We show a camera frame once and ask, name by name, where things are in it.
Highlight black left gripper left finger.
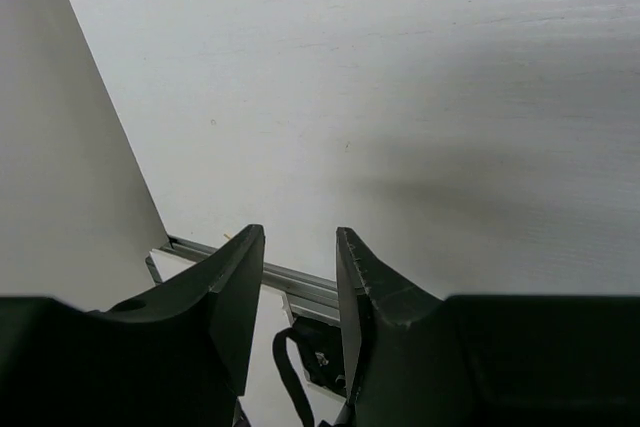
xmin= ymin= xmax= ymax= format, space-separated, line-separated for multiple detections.
xmin=1 ymin=225 xmax=265 ymax=426

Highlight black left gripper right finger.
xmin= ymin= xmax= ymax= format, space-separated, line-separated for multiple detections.
xmin=336 ymin=228 xmax=639 ymax=426

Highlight black cable loop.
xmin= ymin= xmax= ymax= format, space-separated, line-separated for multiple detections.
xmin=271 ymin=327 xmax=316 ymax=427

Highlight aluminium table rail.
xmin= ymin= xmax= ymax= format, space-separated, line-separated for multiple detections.
xmin=145 ymin=237 xmax=340 ymax=326

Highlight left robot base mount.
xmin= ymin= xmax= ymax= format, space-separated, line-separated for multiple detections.
xmin=292 ymin=316 xmax=346 ymax=396

